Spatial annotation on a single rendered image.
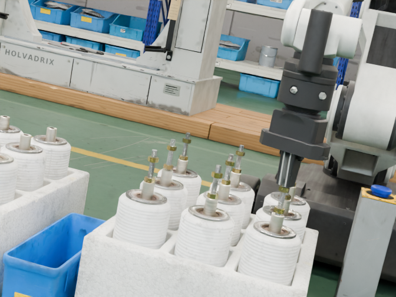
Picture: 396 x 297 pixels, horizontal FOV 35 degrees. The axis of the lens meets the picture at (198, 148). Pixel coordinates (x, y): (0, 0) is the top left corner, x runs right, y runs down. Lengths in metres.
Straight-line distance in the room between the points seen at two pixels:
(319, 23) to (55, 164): 0.70
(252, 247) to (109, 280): 0.25
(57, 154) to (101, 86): 2.03
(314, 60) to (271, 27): 8.62
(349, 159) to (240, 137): 1.42
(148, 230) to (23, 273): 0.23
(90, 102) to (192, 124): 0.57
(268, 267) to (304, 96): 0.29
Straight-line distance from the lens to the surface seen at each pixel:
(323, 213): 1.62
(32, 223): 1.31
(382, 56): 1.63
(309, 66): 0.99
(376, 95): 1.50
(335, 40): 1.03
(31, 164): 1.33
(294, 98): 1.03
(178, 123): 3.22
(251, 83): 5.88
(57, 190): 1.37
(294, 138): 1.05
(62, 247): 1.41
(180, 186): 1.25
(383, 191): 1.27
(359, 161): 1.79
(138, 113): 3.29
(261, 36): 9.64
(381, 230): 1.27
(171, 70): 3.36
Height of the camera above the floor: 0.58
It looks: 11 degrees down
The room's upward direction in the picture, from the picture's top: 11 degrees clockwise
